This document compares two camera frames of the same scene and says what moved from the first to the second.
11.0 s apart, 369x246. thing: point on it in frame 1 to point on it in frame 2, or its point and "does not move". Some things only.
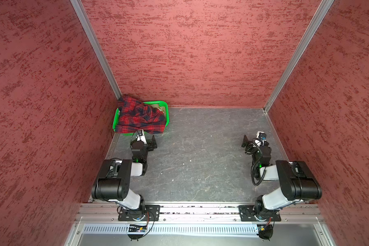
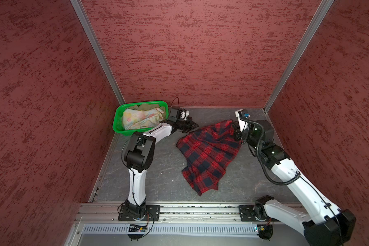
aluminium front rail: [109, 212] does not move
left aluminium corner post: [85, 21] does not move
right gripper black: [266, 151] to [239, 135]
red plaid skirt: [134, 115] to [208, 150]
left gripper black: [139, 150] to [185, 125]
